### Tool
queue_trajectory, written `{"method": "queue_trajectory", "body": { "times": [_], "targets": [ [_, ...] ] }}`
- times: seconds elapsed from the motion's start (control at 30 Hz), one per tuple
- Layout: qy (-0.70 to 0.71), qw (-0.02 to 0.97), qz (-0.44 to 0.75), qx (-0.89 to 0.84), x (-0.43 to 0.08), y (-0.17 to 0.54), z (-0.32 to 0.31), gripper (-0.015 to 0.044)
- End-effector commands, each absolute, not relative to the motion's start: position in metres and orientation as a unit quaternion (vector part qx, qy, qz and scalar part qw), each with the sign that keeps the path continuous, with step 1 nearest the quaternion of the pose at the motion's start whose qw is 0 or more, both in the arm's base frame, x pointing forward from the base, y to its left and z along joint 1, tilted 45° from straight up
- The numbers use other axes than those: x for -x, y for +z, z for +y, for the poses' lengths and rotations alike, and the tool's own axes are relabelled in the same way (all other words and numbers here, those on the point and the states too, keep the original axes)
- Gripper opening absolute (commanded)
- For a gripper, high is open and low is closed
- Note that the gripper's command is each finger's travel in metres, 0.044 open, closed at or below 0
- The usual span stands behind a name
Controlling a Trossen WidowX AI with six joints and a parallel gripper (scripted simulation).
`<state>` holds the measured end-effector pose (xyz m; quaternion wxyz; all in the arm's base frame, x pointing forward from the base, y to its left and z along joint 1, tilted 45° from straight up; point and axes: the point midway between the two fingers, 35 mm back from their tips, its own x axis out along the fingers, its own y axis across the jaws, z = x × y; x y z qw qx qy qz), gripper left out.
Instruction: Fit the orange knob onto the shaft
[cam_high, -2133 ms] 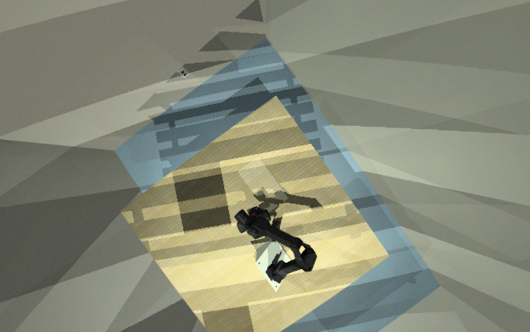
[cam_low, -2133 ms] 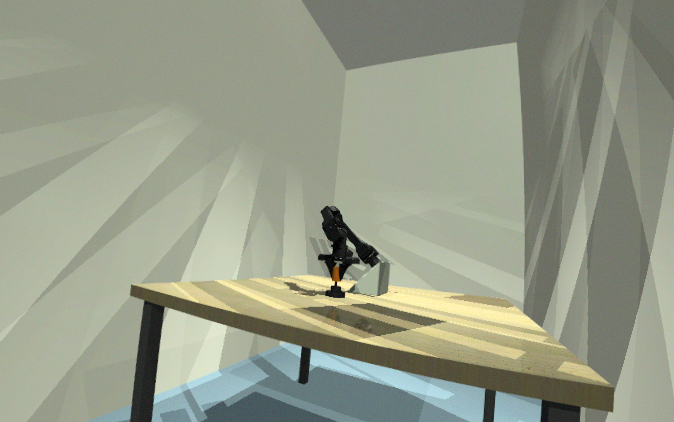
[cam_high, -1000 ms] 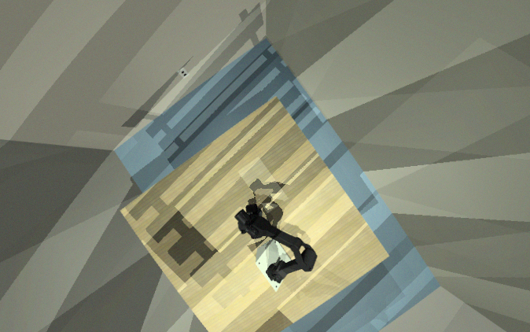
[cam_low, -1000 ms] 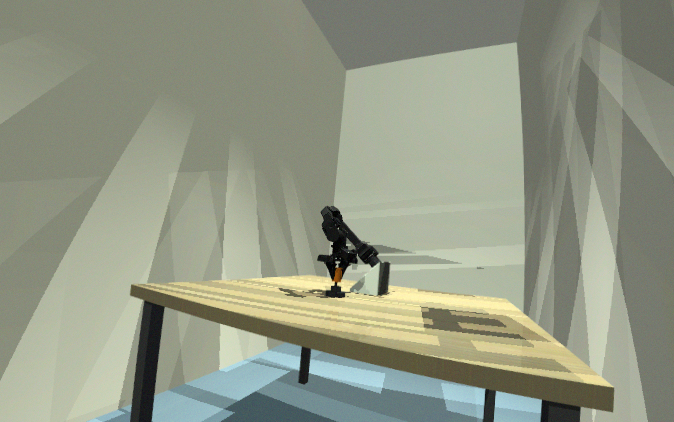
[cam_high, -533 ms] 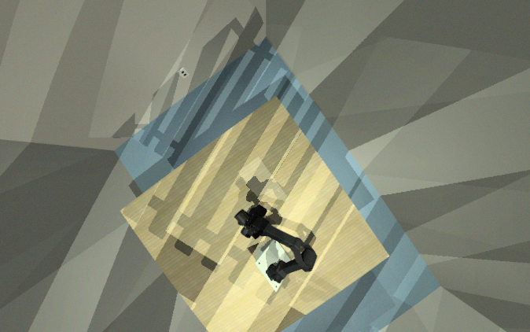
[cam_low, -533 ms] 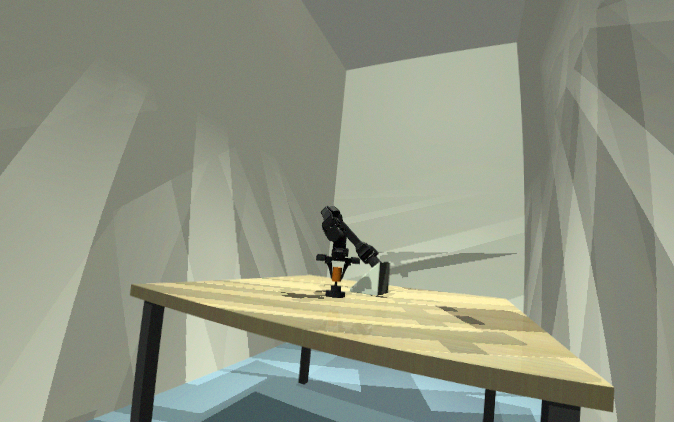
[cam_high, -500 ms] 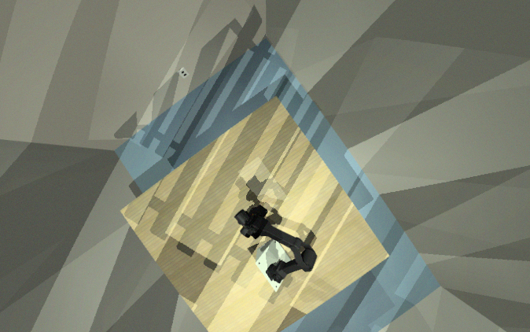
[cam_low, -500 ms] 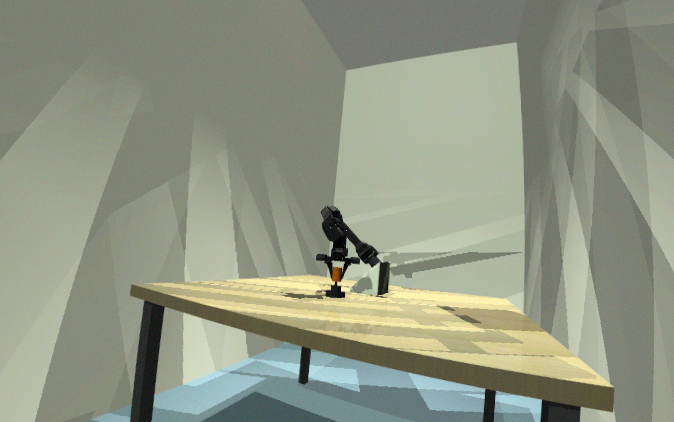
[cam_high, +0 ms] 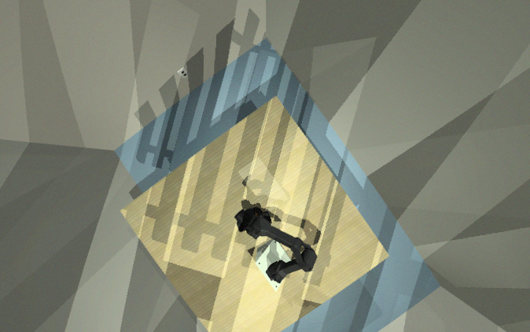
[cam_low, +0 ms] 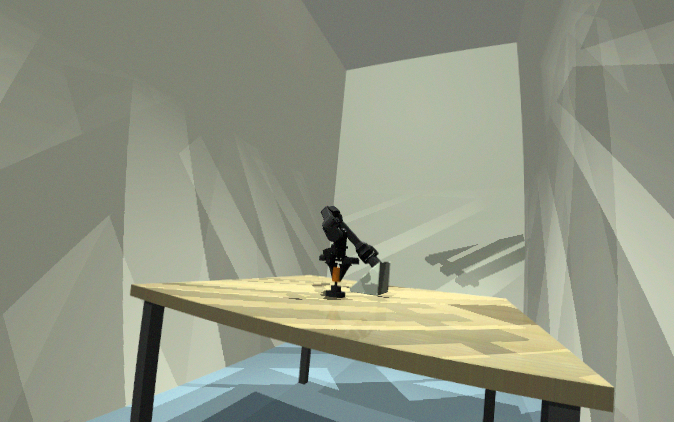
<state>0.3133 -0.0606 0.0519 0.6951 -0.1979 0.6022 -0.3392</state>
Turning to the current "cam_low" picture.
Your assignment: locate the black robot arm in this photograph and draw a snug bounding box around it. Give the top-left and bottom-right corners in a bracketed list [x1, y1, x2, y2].
[321, 206, 381, 268]

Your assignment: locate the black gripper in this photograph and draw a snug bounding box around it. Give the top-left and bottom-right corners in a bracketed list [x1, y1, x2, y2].
[319, 243, 359, 281]

